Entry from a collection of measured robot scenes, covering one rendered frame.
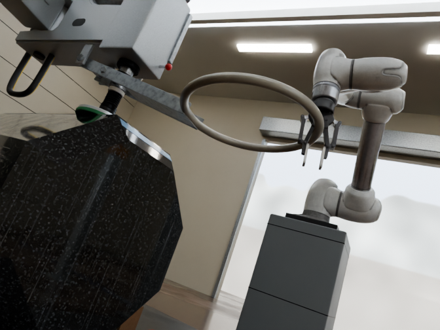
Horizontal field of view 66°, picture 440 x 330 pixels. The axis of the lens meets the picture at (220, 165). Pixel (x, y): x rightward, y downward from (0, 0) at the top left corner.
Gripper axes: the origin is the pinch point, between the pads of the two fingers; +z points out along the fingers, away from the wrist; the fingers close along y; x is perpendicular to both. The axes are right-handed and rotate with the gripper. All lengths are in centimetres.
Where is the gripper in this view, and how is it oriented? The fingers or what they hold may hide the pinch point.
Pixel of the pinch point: (313, 157)
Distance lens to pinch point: 112.8
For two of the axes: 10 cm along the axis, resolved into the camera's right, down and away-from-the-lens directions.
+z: -2.6, 9.1, -3.4
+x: -1.1, -3.7, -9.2
